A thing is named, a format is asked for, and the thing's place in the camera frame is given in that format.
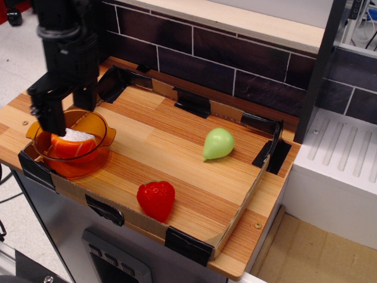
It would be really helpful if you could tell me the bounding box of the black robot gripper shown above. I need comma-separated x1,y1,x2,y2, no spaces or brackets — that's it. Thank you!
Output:
28,25,99,136

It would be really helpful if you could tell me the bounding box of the orange transparent plastic pot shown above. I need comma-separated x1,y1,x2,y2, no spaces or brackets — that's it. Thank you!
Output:
26,109,116,179

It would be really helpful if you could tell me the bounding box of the cardboard fence with black tape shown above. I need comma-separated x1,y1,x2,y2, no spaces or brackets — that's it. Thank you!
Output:
19,66,297,275

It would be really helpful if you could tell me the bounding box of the red toy strawberry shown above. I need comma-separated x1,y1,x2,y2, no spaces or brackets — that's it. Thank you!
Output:
137,180,176,223

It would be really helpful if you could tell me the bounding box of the black caster wheel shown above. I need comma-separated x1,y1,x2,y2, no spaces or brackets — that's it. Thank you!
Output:
6,7,23,27

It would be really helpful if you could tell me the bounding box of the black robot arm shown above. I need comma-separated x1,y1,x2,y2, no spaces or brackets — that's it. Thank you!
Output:
27,1,100,136

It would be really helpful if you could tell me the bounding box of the white toy sink drainboard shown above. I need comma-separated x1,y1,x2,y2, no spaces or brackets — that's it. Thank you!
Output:
283,108,376,249

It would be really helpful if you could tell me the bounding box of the green toy pear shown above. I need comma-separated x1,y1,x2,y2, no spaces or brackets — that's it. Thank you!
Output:
203,128,235,162

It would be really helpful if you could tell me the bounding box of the grey toy oven panel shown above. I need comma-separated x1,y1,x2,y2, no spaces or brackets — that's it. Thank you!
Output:
82,230,153,282

